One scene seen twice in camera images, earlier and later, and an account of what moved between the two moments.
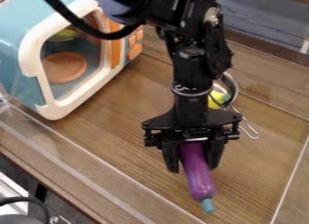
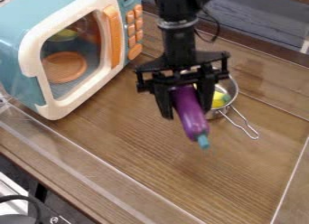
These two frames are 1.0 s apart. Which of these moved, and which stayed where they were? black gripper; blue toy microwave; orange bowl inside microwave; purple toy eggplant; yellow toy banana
Moved: black gripper; purple toy eggplant
Stayed: yellow toy banana; blue toy microwave; orange bowl inside microwave
